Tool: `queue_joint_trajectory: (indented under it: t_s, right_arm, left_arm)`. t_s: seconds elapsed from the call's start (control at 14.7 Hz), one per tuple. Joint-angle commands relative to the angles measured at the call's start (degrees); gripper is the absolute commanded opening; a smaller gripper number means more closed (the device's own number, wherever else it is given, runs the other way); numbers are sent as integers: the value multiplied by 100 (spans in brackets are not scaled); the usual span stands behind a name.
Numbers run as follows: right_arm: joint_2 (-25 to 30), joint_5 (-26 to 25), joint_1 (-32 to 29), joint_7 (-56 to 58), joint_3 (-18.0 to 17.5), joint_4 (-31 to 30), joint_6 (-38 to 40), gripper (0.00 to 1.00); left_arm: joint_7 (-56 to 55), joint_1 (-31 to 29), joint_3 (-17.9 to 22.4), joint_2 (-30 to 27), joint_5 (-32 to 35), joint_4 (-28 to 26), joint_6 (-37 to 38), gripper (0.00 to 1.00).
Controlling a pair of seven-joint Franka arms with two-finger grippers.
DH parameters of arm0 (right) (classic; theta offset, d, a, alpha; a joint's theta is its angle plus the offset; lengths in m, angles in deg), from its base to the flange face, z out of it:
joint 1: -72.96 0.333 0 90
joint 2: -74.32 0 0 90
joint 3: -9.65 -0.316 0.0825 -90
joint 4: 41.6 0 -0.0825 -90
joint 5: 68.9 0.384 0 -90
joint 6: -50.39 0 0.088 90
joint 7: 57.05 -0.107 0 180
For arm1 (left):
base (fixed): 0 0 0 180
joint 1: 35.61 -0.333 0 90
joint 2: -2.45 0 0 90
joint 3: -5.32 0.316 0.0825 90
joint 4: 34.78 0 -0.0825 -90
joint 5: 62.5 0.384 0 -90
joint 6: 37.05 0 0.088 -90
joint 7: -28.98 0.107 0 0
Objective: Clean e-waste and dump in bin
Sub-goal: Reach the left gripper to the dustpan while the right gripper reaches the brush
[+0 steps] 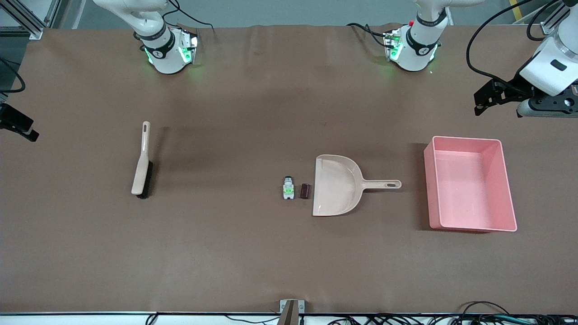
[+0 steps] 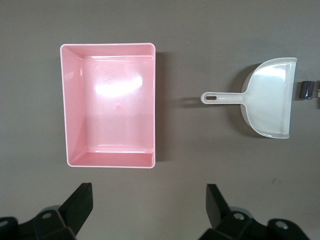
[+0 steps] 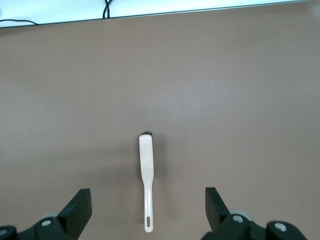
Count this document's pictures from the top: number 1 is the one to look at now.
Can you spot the dark brown electronic component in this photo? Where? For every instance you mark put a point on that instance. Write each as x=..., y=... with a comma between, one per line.
x=306, y=191

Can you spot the pink plastic bin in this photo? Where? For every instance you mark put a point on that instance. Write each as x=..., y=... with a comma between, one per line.
x=469, y=189

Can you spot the beige plastic dustpan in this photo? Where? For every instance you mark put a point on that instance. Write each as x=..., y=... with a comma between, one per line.
x=334, y=185

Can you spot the beige hand brush black bristles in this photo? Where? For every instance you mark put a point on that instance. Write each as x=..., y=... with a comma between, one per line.
x=141, y=176

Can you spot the white green electronic switch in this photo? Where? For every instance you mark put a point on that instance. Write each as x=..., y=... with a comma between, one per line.
x=288, y=189

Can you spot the brown table mat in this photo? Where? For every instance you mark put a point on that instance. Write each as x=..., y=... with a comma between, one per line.
x=271, y=113

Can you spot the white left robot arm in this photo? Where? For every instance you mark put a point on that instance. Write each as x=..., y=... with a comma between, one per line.
x=417, y=45

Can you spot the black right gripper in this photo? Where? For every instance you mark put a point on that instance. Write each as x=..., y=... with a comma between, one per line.
x=15, y=120

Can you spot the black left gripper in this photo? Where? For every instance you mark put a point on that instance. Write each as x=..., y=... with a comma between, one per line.
x=513, y=87

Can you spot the aluminium frame profile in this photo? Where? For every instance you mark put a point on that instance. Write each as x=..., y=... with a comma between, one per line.
x=547, y=28
x=34, y=30

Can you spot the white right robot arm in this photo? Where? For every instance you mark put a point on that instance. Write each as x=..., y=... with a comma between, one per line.
x=162, y=49

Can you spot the grey metal camera bracket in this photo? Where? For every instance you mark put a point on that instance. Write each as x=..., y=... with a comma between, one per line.
x=291, y=311

